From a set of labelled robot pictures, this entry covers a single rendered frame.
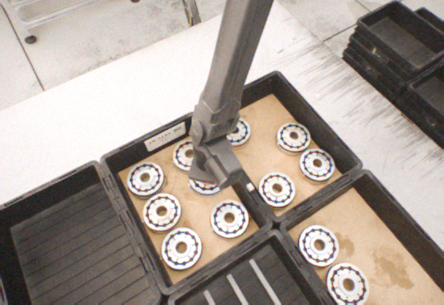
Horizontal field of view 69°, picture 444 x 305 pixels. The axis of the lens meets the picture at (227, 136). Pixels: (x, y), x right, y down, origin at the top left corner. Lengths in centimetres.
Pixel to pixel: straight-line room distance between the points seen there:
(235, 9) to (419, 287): 82
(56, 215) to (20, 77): 170
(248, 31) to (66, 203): 74
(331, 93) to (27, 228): 111
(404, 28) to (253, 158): 134
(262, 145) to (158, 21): 183
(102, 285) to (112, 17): 219
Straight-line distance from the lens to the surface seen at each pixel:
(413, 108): 188
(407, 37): 204
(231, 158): 62
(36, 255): 101
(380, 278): 97
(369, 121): 131
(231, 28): 47
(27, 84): 254
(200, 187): 84
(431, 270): 101
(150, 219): 90
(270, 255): 90
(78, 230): 98
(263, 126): 104
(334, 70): 142
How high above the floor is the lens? 171
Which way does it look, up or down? 60 degrees down
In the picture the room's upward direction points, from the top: 2 degrees clockwise
